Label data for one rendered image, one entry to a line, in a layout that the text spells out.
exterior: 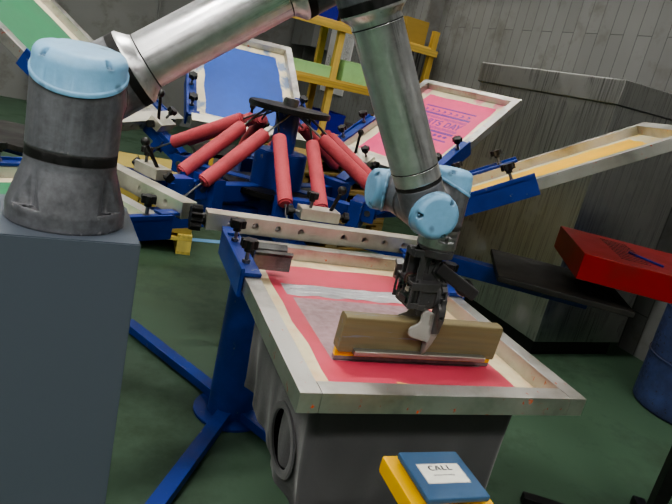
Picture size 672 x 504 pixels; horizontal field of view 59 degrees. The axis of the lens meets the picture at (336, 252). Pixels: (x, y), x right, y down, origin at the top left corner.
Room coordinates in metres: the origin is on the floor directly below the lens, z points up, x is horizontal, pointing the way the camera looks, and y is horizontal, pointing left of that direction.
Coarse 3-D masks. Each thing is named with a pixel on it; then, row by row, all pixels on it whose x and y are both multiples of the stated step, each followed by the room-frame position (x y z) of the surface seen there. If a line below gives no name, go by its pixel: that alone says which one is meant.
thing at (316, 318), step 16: (272, 272) 1.46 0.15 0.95; (288, 272) 1.49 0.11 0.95; (304, 272) 1.52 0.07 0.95; (320, 272) 1.55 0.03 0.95; (288, 304) 1.27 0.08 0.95; (304, 304) 1.29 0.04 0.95; (320, 304) 1.32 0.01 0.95; (336, 304) 1.34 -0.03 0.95; (352, 304) 1.37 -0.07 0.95; (304, 320) 1.20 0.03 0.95; (320, 320) 1.22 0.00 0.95; (336, 320) 1.24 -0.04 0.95; (304, 336) 1.12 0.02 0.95; (320, 336) 1.14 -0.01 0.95; (320, 352) 1.07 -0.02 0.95; (336, 368) 1.02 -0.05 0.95; (352, 368) 1.03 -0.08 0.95; (368, 368) 1.05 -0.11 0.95; (384, 368) 1.06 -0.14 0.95; (400, 368) 1.08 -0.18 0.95
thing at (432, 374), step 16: (336, 272) 1.58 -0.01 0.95; (352, 272) 1.62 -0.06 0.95; (352, 288) 1.48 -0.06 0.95; (368, 288) 1.51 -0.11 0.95; (384, 288) 1.54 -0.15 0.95; (368, 304) 1.39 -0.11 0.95; (384, 304) 1.42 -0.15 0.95; (400, 304) 1.45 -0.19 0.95; (416, 368) 1.10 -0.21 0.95; (432, 368) 1.11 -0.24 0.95; (448, 368) 1.13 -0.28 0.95; (464, 368) 1.15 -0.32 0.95; (480, 368) 1.17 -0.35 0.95; (432, 384) 1.04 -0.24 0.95; (448, 384) 1.06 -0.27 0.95; (464, 384) 1.08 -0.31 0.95; (480, 384) 1.09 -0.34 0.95; (496, 384) 1.11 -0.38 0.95
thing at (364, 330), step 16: (352, 320) 1.04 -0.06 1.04; (368, 320) 1.05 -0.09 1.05; (384, 320) 1.07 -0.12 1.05; (400, 320) 1.08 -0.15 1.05; (416, 320) 1.10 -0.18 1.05; (448, 320) 1.14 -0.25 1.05; (464, 320) 1.16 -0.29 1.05; (336, 336) 1.06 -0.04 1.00; (352, 336) 1.04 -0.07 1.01; (368, 336) 1.06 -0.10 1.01; (384, 336) 1.07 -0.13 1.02; (400, 336) 1.08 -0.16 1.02; (448, 336) 1.12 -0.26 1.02; (464, 336) 1.14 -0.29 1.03; (480, 336) 1.15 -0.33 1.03; (496, 336) 1.17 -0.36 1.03; (448, 352) 1.13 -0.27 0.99; (464, 352) 1.14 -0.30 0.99; (480, 352) 1.16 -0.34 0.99
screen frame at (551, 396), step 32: (320, 256) 1.63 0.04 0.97; (352, 256) 1.67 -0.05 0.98; (384, 256) 1.73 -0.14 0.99; (256, 288) 1.23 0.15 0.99; (256, 320) 1.13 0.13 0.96; (480, 320) 1.36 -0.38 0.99; (288, 352) 0.96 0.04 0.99; (512, 352) 1.22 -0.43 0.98; (288, 384) 0.89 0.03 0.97; (320, 384) 0.88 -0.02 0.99; (352, 384) 0.90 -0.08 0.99; (384, 384) 0.93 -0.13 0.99; (416, 384) 0.95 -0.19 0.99; (544, 384) 1.11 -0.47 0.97
